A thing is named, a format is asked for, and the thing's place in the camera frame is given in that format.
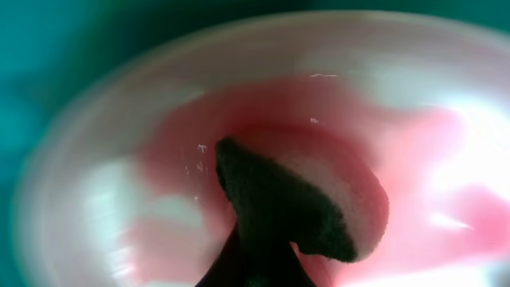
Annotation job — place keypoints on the teal plastic tray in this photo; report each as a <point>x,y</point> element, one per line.
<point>52,49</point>

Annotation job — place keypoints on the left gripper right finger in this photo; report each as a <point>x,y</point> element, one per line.
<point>276,265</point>

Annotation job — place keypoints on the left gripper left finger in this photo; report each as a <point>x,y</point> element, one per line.
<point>230,267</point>

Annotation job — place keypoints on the pink-white plate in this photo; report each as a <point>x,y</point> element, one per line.
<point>123,191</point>

